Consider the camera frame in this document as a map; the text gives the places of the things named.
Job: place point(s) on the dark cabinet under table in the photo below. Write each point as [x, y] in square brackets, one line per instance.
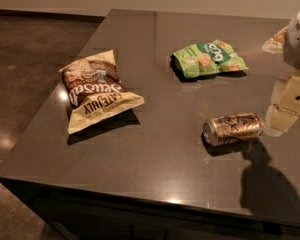
[87, 215]

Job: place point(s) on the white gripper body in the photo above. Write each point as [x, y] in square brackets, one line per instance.
[298, 42]

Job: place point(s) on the orange soda can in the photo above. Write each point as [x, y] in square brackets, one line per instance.
[230, 129]

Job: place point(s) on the green snack bag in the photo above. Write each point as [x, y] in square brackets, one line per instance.
[210, 58]

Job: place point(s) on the brown and cream chip bag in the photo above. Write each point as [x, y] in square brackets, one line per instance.
[95, 91]

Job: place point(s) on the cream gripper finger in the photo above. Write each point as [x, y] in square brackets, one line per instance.
[284, 110]
[275, 44]

